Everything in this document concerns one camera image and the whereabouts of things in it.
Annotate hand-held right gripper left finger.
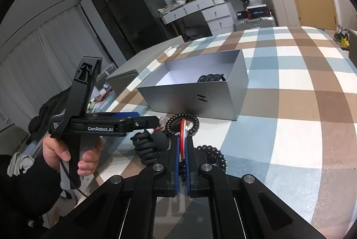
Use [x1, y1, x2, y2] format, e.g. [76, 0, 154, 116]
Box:
[42, 138, 180, 239]

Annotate loose colourful shoes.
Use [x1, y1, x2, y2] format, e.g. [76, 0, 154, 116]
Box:
[333, 24, 351, 48]

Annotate person's left hand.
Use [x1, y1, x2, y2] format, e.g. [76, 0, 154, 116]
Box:
[42, 133, 104, 176]

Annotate clutter of papers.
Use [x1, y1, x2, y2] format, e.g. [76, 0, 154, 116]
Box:
[158, 0, 205, 15]

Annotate person's left forearm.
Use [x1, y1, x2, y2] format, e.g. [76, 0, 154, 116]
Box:
[0, 154, 64, 239]

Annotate black spiral hair tie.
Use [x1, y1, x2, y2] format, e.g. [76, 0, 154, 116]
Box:
[195, 145, 228, 173]
[164, 113, 200, 137]

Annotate dark cloth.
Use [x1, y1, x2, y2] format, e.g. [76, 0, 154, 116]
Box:
[29, 89, 71, 142]

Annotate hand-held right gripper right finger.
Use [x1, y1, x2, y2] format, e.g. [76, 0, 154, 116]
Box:
[187, 138, 322, 239]

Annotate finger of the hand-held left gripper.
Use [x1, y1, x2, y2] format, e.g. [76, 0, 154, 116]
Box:
[95, 111, 140, 118]
[120, 115, 160, 136]

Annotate long black toothed hair clip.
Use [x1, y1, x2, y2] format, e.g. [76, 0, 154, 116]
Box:
[196, 73, 227, 84]

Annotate white desk with drawers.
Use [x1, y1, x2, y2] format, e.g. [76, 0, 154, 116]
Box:
[160, 0, 234, 37]

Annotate white suitcase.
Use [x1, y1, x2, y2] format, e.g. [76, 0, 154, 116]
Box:
[262, 0, 301, 28]

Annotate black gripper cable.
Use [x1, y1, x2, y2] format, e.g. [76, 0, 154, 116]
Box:
[60, 160, 90, 198]

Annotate white curtain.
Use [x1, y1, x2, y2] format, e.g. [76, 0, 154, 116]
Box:
[0, 3, 118, 132]

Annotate red and white bangle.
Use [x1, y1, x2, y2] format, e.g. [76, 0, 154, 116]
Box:
[180, 117, 188, 159]

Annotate black and red box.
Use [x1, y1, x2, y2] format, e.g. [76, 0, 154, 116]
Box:
[237, 5, 273, 19]

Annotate grey cardboard box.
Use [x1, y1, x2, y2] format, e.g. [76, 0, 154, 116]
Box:
[137, 49, 249, 121]

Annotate black cabinet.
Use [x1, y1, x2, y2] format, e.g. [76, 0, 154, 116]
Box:
[87, 0, 168, 62]

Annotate grey bed board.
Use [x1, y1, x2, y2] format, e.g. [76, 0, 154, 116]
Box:
[349, 29, 357, 62]
[106, 35, 183, 95]

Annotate silver suitcase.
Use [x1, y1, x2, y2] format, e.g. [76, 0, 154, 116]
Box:
[233, 16, 278, 32]

